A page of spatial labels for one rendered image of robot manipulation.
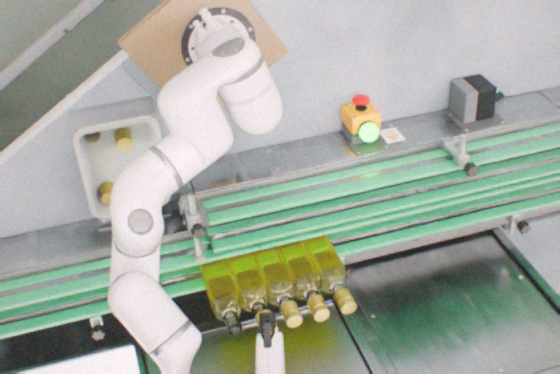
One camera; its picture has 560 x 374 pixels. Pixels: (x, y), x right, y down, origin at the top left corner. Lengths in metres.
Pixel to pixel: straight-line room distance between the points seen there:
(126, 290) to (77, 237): 0.52
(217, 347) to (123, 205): 0.55
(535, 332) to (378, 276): 0.38
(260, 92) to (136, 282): 0.38
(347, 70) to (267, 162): 0.27
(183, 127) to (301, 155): 0.51
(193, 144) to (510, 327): 0.86
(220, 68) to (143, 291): 0.38
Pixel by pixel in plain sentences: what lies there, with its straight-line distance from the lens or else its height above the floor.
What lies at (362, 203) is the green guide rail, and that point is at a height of 0.92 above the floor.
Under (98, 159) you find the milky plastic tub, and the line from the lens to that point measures 1.66.
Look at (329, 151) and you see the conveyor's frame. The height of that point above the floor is 0.83.
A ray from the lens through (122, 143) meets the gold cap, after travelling 1.60.
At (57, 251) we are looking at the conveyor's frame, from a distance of 1.70.
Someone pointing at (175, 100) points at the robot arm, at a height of 1.11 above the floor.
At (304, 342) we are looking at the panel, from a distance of 1.66.
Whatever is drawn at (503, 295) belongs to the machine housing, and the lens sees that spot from 1.84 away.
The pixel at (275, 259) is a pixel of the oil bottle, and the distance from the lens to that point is 1.62.
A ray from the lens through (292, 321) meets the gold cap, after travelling 1.52.
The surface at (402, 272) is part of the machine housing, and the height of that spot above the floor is 0.94.
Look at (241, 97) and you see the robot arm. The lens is 1.28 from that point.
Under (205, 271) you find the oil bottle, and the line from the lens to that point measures 1.61.
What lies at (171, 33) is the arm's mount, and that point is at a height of 0.77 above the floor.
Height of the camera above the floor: 2.19
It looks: 52 degrees down
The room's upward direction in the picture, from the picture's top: 153 degrees clockwise
